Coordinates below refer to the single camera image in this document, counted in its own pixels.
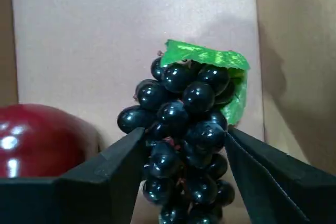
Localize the black toy grapes bunch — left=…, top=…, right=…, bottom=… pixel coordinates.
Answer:
left=117, top=39, right=249, bottom=224

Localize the red toy apple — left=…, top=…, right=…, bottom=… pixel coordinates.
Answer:
left=0, top=104, right=102, bottom=178

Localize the pink cardboard bin box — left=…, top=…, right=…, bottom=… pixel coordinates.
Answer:
left=0, top=0, right=336, bottom=224

